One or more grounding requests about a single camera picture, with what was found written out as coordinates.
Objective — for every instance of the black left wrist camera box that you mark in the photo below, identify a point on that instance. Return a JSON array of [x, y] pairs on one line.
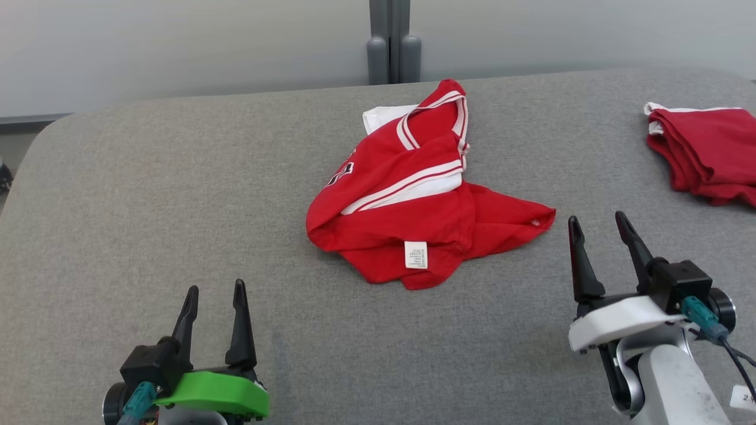
[[147, 366]]

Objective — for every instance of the grey partition post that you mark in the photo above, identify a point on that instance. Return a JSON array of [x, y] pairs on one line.
[[378, 59]]

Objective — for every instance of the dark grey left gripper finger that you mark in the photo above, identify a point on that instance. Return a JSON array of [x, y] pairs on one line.
[[241, 336], [186, 324]]

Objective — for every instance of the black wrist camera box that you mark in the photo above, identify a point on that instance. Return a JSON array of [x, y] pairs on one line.
[[679, 283], [147, 366]]

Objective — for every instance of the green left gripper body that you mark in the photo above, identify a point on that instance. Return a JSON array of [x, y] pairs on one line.
[[224, 392]]

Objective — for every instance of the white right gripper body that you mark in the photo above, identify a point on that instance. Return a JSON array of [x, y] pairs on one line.
[[620, 321]]

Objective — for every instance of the plain red white-trimmed garment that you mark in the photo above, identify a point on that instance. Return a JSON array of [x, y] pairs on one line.
[[714, 153]]

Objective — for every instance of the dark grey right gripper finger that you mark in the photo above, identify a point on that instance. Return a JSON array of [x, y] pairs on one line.
[[585, 274], [638, 254]]

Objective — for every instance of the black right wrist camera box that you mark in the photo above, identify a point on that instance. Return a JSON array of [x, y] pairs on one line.
[[679, 283]]

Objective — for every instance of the red jersey with lettering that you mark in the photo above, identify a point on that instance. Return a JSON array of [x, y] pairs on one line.
[[413, 218]]

